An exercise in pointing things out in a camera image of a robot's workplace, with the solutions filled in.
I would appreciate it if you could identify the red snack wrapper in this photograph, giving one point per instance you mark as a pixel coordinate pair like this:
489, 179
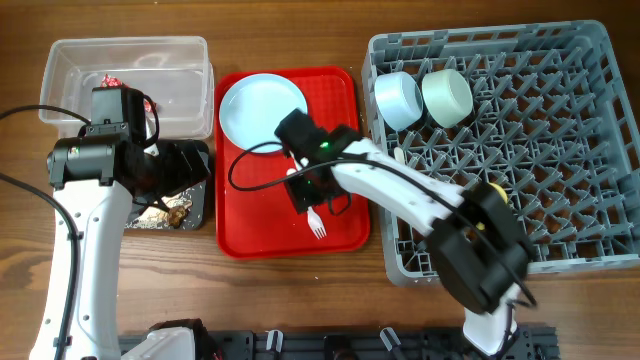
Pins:
110, 81

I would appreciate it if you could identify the mint green bowl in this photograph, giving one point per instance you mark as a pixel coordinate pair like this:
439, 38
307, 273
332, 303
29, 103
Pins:
447, 96

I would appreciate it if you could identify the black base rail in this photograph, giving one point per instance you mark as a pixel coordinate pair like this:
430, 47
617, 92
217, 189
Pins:
528, 343

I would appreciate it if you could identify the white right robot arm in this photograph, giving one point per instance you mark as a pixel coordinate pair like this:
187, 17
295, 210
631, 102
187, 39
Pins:
480, 252

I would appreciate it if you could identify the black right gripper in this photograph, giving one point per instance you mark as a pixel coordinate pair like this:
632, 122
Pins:
302, 196

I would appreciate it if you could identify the grey dishwasher rack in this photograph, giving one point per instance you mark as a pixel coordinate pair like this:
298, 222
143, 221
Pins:
551, 124

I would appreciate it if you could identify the clear plastic bin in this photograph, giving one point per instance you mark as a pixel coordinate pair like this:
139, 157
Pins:
175, 71

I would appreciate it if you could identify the white plastic spoon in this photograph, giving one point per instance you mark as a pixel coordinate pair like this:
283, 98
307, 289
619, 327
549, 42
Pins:
399, 155

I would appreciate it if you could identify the light blue bowl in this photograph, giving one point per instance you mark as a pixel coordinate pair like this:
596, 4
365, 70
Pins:
398, 99

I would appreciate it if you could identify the white plastic fork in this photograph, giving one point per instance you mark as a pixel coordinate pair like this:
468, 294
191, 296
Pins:
315, 222

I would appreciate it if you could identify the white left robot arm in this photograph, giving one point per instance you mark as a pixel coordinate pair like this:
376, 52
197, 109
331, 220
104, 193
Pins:
95, 177

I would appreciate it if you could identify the rice and food scraps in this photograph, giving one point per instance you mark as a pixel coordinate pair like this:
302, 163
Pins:
167, 212

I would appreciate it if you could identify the red serving tray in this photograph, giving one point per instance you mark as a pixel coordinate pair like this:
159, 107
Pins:
264, 224

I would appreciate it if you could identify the light blue plate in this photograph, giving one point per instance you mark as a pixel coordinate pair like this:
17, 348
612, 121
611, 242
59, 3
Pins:
253, 107

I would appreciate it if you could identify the black plastic tray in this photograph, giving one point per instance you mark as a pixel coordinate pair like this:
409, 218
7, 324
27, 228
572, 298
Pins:
197, 210

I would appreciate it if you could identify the yellow plastic cup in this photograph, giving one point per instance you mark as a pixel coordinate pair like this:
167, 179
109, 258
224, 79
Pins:
480, 226

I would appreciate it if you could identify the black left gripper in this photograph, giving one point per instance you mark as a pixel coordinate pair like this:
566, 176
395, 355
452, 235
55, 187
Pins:
182, 176

